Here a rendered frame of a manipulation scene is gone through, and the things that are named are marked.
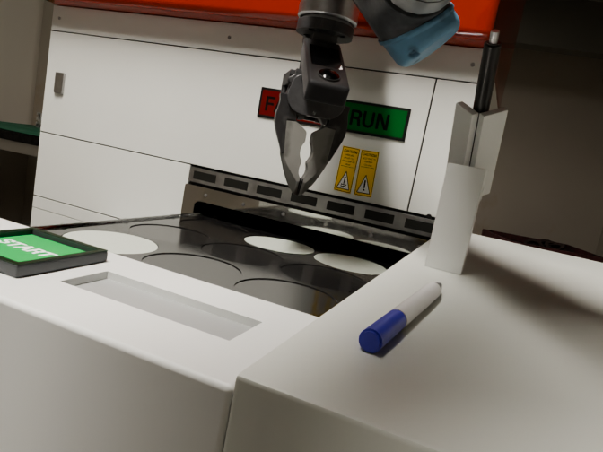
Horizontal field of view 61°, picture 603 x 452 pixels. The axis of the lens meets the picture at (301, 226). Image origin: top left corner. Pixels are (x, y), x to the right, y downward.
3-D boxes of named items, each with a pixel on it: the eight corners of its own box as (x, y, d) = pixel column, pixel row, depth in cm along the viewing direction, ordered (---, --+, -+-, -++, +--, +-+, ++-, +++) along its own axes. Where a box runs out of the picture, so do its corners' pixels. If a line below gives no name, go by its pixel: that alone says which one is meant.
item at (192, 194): (182, 235, 92) (190, 183, 91) (425, 302, 77) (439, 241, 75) (176, 235, 90) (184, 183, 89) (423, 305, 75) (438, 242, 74)
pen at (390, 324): (432, 275, 33) (360, 325, 20) (449, 280, 32) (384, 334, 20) (430, 290, 33) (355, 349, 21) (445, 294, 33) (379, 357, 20)
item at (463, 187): (428, 256, 47) (461, 108, 45) (471, 266, 45) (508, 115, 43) (417, 265, 41) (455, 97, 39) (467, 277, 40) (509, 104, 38)
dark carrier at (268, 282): (201, 219, 85) (202, 215, 85) (405, 272, 73) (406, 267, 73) (17, 239, 53) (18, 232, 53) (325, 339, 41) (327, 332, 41)
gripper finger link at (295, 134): (291, 190, 70) (302, 122, 68) (298, 195, 64) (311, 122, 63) (268, 186, 69) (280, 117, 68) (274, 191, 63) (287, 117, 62)
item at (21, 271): (32, 238, 30) (33, 227, 30) (107, 261, 28) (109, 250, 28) (-67, 248, 25) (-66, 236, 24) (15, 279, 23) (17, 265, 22)
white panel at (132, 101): (41, 205, 107) (64, 8, 101) (430, 317, 79) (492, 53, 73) (29, 206, 104) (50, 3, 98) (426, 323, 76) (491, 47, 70)
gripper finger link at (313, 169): (312, 194, 70) (325, 126, 69) (322, 199, 65) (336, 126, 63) (291, 190, 70) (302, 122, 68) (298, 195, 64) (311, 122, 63)
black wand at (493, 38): (504, 35, 35) (507, 28, 35) (483, 33, 35) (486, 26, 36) (462, 247, 48) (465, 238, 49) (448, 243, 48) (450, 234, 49)
